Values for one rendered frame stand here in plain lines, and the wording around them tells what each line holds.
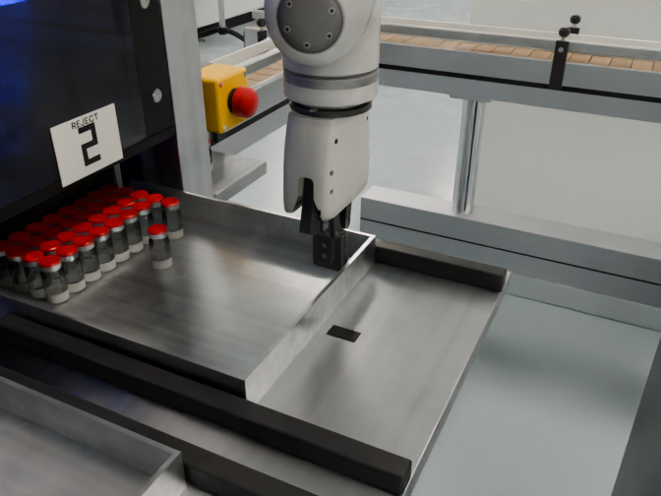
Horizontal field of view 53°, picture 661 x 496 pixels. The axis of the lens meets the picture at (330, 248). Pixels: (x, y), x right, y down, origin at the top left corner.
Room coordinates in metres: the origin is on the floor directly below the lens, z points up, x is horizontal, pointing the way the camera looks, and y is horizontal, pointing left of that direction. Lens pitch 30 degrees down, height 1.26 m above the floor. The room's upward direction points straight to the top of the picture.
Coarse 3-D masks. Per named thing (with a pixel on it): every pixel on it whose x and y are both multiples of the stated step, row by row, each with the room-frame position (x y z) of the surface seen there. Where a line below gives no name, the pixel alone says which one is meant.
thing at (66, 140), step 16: (96, 112) 0.64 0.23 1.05; (112, 112) 0.66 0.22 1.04; (64, 128) 0.60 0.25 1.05; (96, 128) 0.63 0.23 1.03; (112, 128) 0.65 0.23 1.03; (64, 144) 0.60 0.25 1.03; (80, 144) 0.61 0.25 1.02; (112, 144) 0.65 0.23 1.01; (64, 160) 0.59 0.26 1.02; (80, 160) 0.61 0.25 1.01; (112, 160) 0.65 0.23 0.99; (64, 176) 0.59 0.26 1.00; (80, 176) 0.60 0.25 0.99
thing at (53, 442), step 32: (0, 384) 0.39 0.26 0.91; (0, 416) 0.39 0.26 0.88; (32, 416) 0.38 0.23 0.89; (64, 416) 0.36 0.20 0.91; (96, 416) 0.35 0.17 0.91; (0, 448) 0.35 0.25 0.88; (32, 448) 0.35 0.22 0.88; (64, 448) 0.35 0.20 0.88; (96, 448) 0.35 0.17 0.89; (128, 448) 0.34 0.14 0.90; (160, 448) 0.32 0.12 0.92; (0, 480) 0.32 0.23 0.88; (32, 480) 0.32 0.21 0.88; (64, 480) 0.32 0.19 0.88; (96, 480) 0.32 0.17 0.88; (128, 480) 0.32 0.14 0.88; (160, 480) 0.30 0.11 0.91
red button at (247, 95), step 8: (240, 88) 0.84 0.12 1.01; (248, 88) 0.84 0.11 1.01; (232, 96) 0.83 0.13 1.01; (240, 96) 0.82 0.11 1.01; (248, 96) 0.82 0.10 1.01; (256, 96) 0.84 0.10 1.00; (232, 104) 0.82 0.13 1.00; (240, 104) 0.82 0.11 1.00; (248, 104) 0.82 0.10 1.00; (256, 104) 0.84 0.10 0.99; (240, 112) 0.82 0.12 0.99; (248, 112) 0.82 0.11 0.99
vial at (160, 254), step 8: (152, 240) 0.61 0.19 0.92; (160, 240) 0.61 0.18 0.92; (168, 240) 0.62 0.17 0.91; (152, 248) 0.61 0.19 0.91; (160, 248) 0.61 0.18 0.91; (168, 248) 0.61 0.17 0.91; (152, 256) 0.61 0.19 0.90; (160, 256) 0.61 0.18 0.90; (168, 256) 0.61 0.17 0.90; (152, 264) 0.61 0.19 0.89; (160, 264) 0.61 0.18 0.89; (168, 264) 0.61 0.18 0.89
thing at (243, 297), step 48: (192, 240) 0.67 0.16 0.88; (240, 240) 0.67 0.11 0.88; (288, 240) 0.67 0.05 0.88; (0, 288) 0.57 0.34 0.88; (96, 288) 0.57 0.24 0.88; (144, 288) 0.57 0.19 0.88; (192, 288) 0.57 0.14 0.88; (240, 288) 0.57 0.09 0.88; (288, 288) 0.57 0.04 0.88; (336, 288) 0.54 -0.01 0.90; (96, 336) 0.46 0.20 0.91; (144, 336) 0.49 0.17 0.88; (192, 336) 0.49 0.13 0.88; (240, 336) 0.49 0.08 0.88; (288, 336) 0.45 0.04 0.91; (240, 384) 0.39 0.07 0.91
